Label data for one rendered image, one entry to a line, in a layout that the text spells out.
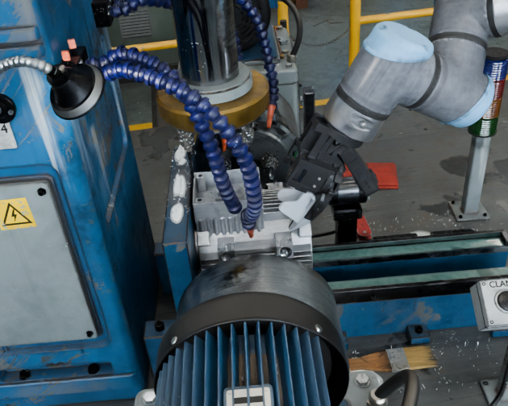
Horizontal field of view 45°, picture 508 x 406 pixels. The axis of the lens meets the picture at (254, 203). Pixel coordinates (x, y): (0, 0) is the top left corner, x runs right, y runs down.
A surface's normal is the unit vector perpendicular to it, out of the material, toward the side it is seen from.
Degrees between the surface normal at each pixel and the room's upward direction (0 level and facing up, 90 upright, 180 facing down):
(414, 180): 0
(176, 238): 0
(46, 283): 90
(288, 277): 24
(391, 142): 0
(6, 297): 90
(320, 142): 90
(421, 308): 90
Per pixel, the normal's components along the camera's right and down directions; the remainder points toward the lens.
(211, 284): -0.53, -0.67
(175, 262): 0.05, 0.58
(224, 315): -0.24, -0.78
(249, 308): -0.01, -0.81
